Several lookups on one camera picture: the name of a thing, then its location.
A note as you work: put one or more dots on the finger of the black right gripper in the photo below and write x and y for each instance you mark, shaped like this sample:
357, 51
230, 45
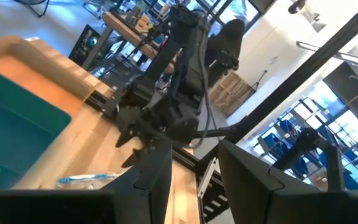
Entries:
148, 146
130, 121

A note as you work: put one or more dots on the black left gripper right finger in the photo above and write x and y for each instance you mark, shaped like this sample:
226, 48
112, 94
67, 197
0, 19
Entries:
247, 186

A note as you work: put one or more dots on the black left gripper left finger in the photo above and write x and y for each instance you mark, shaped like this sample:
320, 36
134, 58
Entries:
148, 186

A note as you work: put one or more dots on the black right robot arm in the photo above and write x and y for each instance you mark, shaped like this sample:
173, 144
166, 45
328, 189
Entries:
191, 62

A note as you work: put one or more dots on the wooden crate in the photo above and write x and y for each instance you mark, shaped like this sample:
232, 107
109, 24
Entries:
232, 93

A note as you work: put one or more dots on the blue toothbrush in clear wrapper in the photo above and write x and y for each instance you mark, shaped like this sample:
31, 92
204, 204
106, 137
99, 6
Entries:
82, 178

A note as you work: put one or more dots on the blue storage rack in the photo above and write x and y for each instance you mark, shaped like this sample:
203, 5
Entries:
291, 130

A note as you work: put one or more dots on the black printed box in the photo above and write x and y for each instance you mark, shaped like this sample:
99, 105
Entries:
84, 46

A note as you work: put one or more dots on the black jointed stand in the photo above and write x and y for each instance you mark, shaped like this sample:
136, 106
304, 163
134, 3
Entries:
334, 168

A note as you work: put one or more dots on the wooden desk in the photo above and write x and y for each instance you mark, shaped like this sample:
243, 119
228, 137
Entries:
129, 31

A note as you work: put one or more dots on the person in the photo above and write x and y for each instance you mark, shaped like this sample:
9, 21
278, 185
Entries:
225, 40

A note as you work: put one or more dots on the orange plastic bin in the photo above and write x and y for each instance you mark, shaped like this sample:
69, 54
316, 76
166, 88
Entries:
42, 77

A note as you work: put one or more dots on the dark blue plastic bin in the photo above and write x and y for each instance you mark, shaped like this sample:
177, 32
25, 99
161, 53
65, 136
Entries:
17, 124

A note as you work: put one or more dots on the metal handrail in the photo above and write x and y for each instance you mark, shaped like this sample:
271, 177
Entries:
322, 49

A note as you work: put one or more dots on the black rig frame post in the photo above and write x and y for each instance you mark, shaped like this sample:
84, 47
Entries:
306, 65

